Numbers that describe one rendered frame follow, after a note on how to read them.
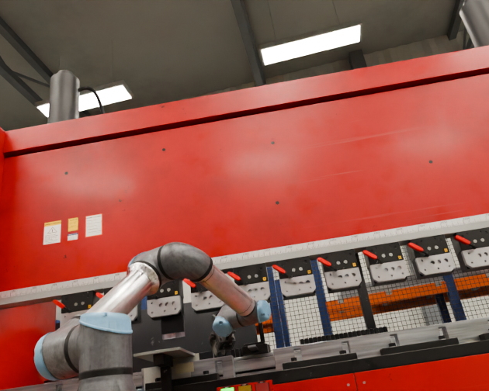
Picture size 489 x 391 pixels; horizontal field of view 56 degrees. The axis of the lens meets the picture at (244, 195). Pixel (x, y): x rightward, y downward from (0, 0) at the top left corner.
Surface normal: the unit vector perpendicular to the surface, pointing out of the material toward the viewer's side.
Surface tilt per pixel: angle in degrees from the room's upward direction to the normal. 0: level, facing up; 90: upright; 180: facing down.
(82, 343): 90
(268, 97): 90
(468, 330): 90
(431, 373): 90
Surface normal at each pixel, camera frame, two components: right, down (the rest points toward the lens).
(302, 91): -0.11, -0.41
